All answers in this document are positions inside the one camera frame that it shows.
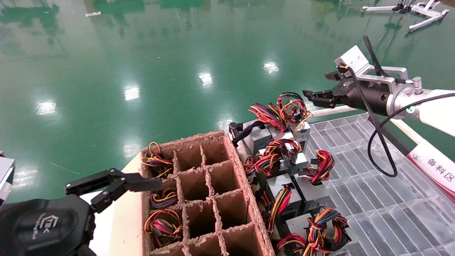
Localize white red label sign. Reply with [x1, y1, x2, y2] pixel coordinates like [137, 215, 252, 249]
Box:
[406, 139, 455, 201]

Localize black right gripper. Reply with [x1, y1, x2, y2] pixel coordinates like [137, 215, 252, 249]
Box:
[303, 70, 391, 116]

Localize brown cardboard divider box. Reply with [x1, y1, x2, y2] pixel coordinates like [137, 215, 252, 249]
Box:
[140, 130, 277, 256]

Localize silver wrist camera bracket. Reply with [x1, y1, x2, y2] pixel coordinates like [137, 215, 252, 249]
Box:
[0, 151, 16, 207]
[334, 46, 409, 87]

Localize white wheeled stand frame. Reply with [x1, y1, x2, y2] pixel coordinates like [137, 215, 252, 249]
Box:
[362, 0, 450, 32]

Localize black cart deck edge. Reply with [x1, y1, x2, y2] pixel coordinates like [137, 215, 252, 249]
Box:
[368, 116, 410, 157]

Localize power supply with black cable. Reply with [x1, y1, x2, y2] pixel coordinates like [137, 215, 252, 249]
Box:
[229, 102, 289, 157]

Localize clear plastic divider tray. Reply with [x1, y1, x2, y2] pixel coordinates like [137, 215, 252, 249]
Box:
[235, 114, 455, 256]

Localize thin pale cable tie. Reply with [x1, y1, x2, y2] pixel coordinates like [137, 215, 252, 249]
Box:
[50, 162, 81, 175]

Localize grey power supply colourful wires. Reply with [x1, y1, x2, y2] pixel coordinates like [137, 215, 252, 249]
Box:
[294, 149, 336, 214]
[141, 142, 175, 178]
[277, 92, 312, 143]
[243, 138, 310, 178]
[149, 187, 179, 210]
[264, 174, 303, 235]
[275, 233, 309, 256]
[143, 209, 184, 248]
[284, 207, 352, 256]

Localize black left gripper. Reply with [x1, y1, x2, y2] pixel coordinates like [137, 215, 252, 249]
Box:
[0, 168, 164, 256]

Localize white cart rail pipe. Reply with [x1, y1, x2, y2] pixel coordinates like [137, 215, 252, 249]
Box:
[389, 118, 425, 144]
[309, 105, 370, 118]

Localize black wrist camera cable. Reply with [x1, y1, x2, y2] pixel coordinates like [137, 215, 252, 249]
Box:
[347, 36, 455, 177]

